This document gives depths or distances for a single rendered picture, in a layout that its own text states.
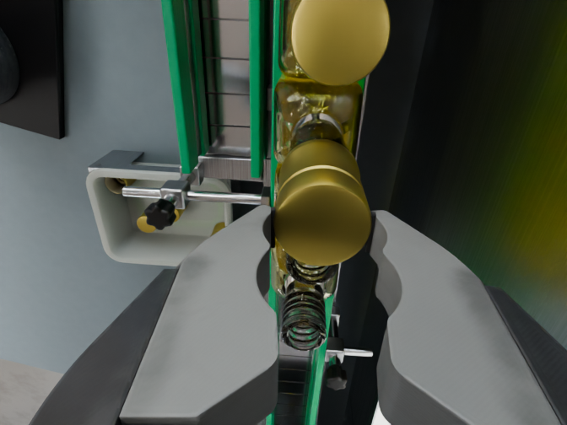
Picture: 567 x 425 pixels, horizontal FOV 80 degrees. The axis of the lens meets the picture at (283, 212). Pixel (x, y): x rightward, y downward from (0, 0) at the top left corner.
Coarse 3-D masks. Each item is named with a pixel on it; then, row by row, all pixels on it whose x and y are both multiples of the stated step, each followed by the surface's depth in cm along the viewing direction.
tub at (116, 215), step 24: (96, 192) 53; (96, 216) 55; (120, 216) 60; (192, 216) 62; (216, 216) 62; (120, 240) 61; (144, 240) 62; (168, 240) 63; (192, 240) 63; (168, 264) 59
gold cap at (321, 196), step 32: (288, 160) 14; (320, 160) 13; (352, 160) 14; (288, 192) 11; (320, 192) 11; (352, 192) 11; (288, 224) 12; (320, 224) 12; (352, 224) 11; (320, 256) 12; (352, 256) 12
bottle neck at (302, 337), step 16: (288, 288) 25; (304, 288) 24; (320, 288) 24; (288, 304) 23; (304, 304) 22; (320, 304) 23; (288, 320) 22; (304, 320) 21; (320, 320) 22; (288, 336) 22; (304, 336) 23; (320, 336) 22
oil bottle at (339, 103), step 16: (288, 80) 21; (304, 80) 21; (288, 96) 20; (304, 96) 20; (320, 96) 20; (336, 96) 20; (352, 96) 20; (288, 112) 20; (304, 112) 20; (320, 112) 20; (336, 112) 20; (352, 112) 20; (288, 128) 20; (352, 128) 20; (288, 144) 21; (352, 144) 21
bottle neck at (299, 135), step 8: (304, 120) 19; (312, 120) 19; (320, 120) 18; (328, 120) 19; (296, 128) 19; (304, 128) 18; (312, 128) 17; (320, 128) 17; (328, 128) 17; (336, 128) 18; (296, 136) 17; (304, 136) 17; (312, 136) 16; (320, 136) 16; (328, 136) 16; (336, 136) 17; (296, 144) 16; (344, 144) 17
